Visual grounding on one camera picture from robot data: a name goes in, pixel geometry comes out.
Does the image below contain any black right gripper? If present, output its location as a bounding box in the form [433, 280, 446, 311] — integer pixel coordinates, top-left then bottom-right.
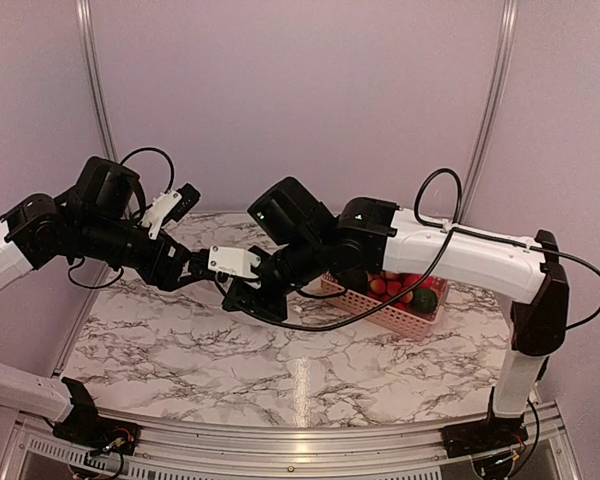
[221, 232, 329, 325]

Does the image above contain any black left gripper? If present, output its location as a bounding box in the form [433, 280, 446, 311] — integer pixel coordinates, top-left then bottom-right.
[73, 212, 206, 292]

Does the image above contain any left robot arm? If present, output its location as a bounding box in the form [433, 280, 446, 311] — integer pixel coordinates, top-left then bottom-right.
[0, 157, 215, 292]

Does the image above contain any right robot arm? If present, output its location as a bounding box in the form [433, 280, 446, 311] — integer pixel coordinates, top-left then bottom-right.
[208, 177, 570, 448]

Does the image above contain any dark purple eggplant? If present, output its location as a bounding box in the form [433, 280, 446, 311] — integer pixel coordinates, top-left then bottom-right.
[334, 270, 369, 294]

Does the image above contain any bunch of red lychees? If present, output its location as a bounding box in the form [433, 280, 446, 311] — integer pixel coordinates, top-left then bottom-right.
[366, 272, 433, 311]

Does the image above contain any pink plastic basket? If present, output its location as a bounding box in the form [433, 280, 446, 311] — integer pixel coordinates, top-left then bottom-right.
[320, 273, 448, 341]

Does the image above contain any green avocado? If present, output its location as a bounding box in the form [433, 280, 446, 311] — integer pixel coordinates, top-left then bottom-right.
[410, 288, 439, 315]

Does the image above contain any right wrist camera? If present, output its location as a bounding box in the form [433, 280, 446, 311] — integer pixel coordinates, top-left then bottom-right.
[207, 245, 262, 289]

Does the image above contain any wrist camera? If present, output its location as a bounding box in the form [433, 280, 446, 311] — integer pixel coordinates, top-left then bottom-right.
[140, 183, 201, 240]
[207, 245, 262, 289]

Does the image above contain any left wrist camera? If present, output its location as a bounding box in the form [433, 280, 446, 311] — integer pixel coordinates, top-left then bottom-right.
[140, 183, 201, 240]

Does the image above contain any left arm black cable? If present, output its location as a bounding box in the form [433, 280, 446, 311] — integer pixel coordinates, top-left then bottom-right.
[69, 146, 176, 289]

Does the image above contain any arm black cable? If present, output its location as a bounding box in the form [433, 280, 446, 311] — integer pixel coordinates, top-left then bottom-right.
[229, 168, 600, 334]
[69, 146, 176, 289]

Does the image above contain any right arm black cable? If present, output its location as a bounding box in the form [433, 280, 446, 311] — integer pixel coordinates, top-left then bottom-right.
[229, 168, 600, 334]

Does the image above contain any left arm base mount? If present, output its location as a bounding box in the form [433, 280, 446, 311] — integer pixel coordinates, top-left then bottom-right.
[53, 416, 140, 455]

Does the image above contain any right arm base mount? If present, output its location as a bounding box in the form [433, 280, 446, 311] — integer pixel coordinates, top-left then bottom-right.
[441, 418, 529, 458]

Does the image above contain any aluminium front table rail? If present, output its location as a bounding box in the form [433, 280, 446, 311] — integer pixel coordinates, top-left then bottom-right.
[0, 399, 584, 480]

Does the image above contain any left aluminium corner post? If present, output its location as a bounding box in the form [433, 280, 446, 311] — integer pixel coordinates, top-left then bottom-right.
[75, 0, 118, 161]

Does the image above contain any aluminium corner post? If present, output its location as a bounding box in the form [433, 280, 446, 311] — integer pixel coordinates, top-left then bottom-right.
[75, 0, 118, 161]
[460, 0, 519, 220]

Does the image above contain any right aluminium corner post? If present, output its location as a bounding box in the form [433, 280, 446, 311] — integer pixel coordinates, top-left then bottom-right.
[460, 0, 519, 220]

